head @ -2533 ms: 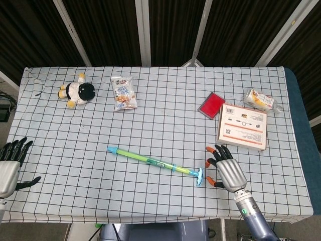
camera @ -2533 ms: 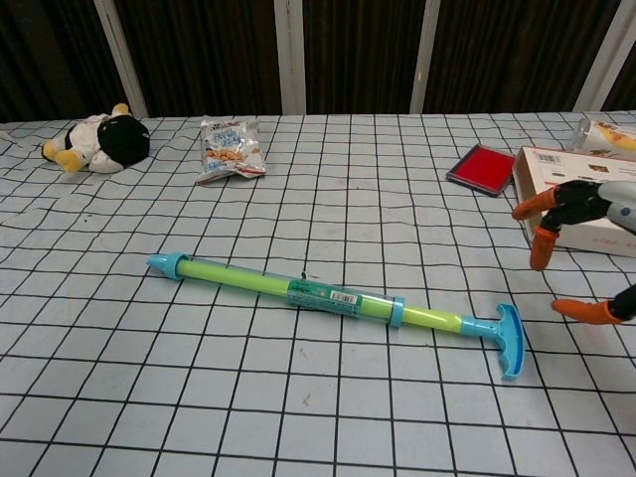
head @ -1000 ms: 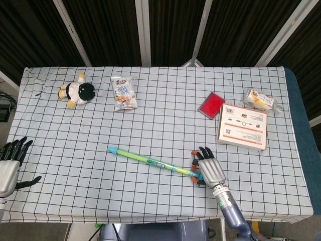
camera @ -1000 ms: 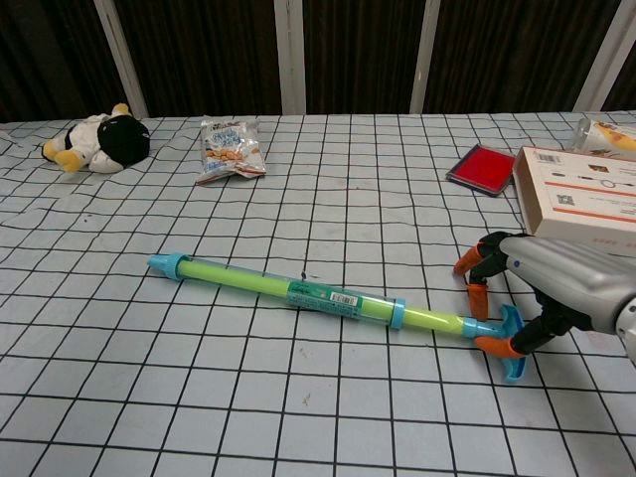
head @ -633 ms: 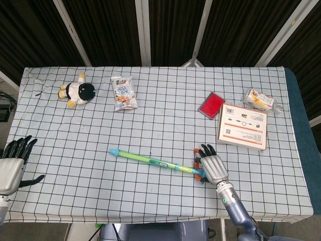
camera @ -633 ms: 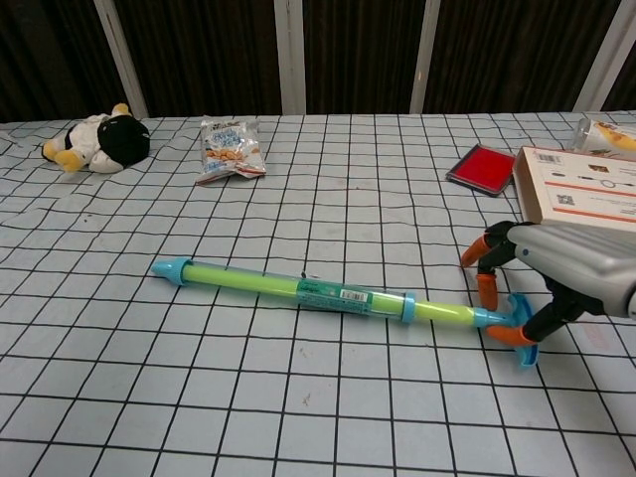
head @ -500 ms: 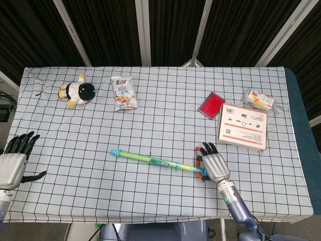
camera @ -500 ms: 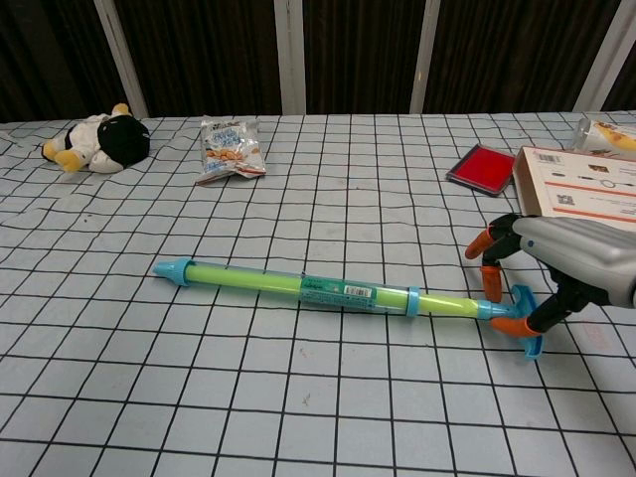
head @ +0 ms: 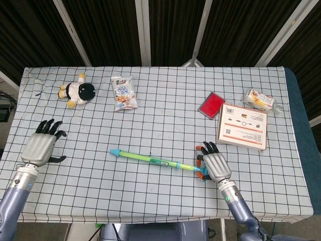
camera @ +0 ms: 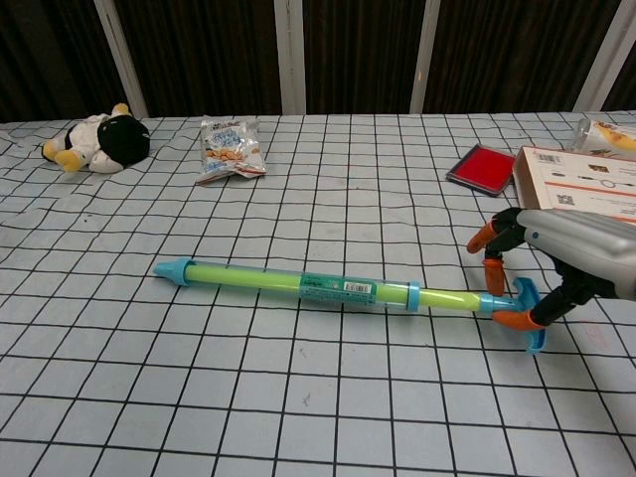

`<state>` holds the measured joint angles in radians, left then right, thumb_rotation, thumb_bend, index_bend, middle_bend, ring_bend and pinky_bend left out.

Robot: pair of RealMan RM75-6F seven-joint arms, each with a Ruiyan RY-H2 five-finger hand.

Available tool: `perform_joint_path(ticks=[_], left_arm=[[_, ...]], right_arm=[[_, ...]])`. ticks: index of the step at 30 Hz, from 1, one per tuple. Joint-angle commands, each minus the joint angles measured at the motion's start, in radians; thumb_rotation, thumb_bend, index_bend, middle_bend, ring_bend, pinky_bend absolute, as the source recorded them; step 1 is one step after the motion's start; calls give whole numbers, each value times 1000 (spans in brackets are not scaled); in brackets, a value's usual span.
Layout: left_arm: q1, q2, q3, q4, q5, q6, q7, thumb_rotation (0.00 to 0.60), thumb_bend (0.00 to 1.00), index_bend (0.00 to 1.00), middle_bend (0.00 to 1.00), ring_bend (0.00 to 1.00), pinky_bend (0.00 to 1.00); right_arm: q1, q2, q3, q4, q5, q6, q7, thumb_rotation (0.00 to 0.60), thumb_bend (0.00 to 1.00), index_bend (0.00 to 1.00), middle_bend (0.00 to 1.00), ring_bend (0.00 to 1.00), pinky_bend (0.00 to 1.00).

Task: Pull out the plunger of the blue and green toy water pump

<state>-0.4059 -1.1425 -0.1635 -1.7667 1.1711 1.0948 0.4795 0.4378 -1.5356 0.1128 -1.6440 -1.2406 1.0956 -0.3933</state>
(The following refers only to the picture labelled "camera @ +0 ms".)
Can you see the white orange cardboard box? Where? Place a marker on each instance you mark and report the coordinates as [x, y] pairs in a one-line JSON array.
[[576, 181]]

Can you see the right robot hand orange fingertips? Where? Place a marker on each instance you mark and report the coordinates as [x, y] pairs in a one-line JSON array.
[[581, 238]]

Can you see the white partition post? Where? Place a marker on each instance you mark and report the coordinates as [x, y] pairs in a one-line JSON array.
[[603, 59], [290, 59], [121, 59], [425, 59]]

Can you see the checkered light blue tablecloth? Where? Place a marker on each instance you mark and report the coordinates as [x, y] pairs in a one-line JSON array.
[[248, 397]]

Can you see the white snack bag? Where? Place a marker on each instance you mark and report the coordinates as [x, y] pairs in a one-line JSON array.
[[228, 149]]

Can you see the blue green telescopic stick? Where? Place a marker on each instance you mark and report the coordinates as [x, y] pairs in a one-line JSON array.
[[258, 279]]

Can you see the black white plush toy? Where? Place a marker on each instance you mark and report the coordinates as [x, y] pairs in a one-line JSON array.
[[119, 141]]

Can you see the red ink pad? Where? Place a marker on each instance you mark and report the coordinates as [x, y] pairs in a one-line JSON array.
[[484, 169]]

